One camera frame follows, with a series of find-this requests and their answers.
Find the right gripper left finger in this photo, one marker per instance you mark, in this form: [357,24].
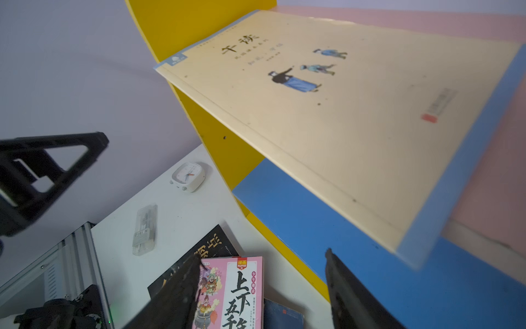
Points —
[176,303]

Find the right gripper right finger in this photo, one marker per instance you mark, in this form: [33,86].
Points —
[352,304]

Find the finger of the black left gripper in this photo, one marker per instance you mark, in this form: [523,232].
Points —
[31,180]

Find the pink cartoon cover book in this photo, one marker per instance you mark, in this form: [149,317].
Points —
[230,293]

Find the beige book blue spine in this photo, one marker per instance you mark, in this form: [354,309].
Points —
[385,126]

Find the clear plastic small box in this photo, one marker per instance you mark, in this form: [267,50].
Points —
[144,239]

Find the dark blue book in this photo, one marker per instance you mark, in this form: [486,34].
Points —
[277,316]

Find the yellow pink blue bookshelf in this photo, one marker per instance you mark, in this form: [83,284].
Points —
[452,289]

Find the small white alarm clock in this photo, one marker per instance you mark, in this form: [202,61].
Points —
[188,177]

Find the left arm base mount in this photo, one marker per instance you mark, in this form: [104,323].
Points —
[85,311]

